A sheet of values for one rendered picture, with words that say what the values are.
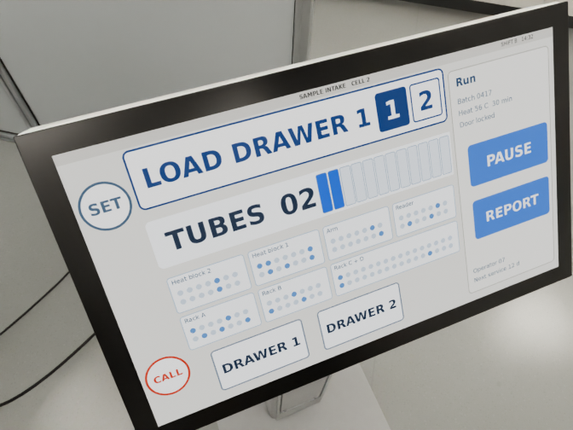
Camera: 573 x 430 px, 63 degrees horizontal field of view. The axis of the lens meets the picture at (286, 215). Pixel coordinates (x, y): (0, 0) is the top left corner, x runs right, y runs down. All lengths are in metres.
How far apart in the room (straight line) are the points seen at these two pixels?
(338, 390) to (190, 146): 1.16
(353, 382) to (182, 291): 1.10
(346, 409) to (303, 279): 1.03
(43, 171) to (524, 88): 0.45
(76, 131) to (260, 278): 0.20
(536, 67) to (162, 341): 0.45
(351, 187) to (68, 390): 1.30
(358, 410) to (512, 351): 0.55
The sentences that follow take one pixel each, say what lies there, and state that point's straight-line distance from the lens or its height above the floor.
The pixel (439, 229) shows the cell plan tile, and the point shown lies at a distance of 0.51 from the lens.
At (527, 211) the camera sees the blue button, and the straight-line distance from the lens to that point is 0.58.
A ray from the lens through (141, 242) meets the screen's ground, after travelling 0.42.
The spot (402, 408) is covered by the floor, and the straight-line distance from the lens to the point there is 1.54.
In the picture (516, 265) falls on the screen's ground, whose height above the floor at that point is 1.00.
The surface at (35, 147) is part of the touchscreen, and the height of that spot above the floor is 1.19.
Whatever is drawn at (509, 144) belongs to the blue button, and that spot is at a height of 1.10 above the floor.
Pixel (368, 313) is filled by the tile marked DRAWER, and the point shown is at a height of 1.00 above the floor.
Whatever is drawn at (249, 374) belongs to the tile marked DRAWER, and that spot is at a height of 0.99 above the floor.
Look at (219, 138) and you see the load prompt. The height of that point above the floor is 1.17.
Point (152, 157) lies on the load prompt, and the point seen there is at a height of 1.17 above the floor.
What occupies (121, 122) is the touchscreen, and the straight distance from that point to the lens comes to 0.40.
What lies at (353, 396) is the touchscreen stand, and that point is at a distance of 1.48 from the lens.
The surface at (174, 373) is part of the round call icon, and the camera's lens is 0.47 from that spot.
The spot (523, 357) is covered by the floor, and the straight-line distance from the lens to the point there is 1.72.
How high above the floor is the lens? 1.47
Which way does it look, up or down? 57 degrees down
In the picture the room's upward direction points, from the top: 3 degrees clockwise
